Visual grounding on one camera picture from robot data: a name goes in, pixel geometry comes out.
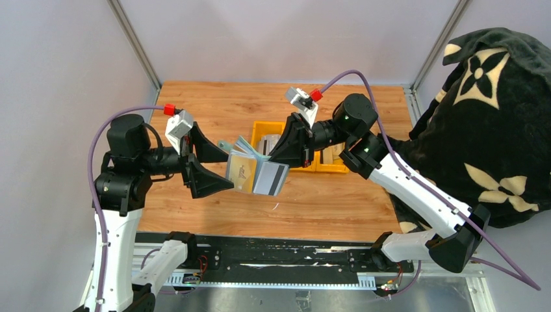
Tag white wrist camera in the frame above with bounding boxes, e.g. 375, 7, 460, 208
165, 110, 194, 155
285, 86, 318, 127

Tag silver VIP cards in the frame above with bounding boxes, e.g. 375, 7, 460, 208
257, 134, 281, 155

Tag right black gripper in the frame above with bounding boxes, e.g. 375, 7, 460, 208
261, 112, 354, 170

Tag black floral blanket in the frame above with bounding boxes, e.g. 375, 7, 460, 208
379, 27, 550, 228

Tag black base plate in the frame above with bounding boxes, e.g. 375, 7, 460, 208
157, 234, 415, 285

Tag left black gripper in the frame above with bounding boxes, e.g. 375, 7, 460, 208
140, 120, 235, 194

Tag aluminium frame rail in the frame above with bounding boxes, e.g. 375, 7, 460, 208
77, 240, 498, 312

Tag green leather card holder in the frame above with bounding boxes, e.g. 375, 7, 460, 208
218, 136, 290, 196

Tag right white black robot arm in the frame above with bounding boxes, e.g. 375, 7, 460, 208
269, 88, 490, 273

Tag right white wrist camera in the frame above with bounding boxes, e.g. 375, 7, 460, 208
285, 86, 318, 127

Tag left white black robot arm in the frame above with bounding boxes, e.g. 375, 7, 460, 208
80, 110, 233, 311

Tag right yellow plastic bin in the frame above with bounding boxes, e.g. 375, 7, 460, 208
316, 143, 349, 174

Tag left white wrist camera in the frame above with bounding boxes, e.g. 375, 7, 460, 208
165, 110, 194, 155

